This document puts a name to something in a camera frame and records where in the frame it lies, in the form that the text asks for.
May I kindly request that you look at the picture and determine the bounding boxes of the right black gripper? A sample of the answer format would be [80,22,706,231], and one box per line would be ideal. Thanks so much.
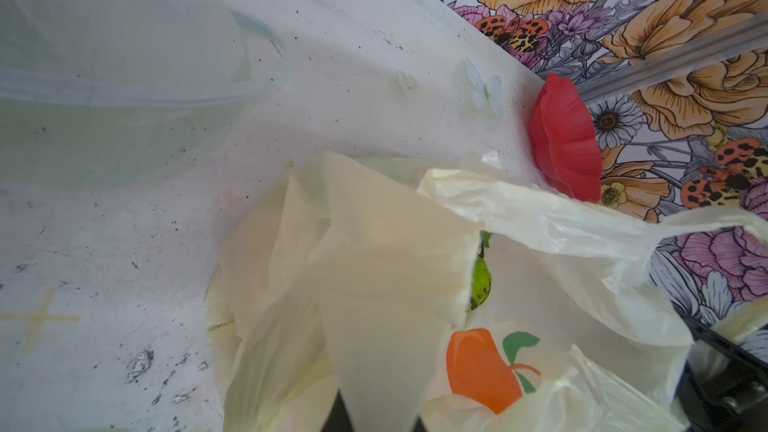
[674,305,767,431]

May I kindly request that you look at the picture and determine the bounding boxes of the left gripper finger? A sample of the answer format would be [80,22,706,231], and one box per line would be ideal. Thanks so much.
[321,392,354,432]

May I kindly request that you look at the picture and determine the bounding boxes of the cream printed plastic bag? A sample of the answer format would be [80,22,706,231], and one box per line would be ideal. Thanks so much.
[205,153,767,431]

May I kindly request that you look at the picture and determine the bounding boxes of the red flower-shaped plate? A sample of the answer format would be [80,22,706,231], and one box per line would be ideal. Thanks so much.
[528,74,602,203]

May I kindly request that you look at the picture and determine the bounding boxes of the fake green grapes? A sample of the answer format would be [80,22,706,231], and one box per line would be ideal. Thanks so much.
[469,231,493,311]

